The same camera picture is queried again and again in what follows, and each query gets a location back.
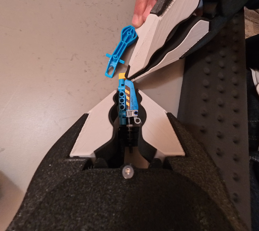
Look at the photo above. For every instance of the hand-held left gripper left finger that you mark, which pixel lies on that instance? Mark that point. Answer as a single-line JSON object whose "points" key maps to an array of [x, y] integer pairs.
{"points": [[95, 132]]}

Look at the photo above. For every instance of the blue brick separator tool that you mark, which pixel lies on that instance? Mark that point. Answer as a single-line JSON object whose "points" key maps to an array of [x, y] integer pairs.
{"points": [[121, 47]]}

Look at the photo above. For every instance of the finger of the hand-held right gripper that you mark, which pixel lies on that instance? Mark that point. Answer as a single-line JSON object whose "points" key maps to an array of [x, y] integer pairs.
{"points": [[172, 12], [192, 37]]}

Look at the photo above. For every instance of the white desk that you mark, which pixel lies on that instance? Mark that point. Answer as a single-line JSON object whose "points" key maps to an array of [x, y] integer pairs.
{"points": [[50, 53]]}

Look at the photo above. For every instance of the blue grey brick assembly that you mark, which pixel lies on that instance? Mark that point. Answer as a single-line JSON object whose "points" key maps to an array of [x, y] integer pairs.
{"points": [[129, 97]]}

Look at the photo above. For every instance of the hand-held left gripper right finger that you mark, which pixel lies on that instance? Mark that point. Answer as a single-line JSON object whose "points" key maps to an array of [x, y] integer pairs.
{"points": [[161, 134]]}

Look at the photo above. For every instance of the person's leg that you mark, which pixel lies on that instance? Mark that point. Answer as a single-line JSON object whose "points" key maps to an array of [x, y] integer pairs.
{"points": [[254, 134]]}

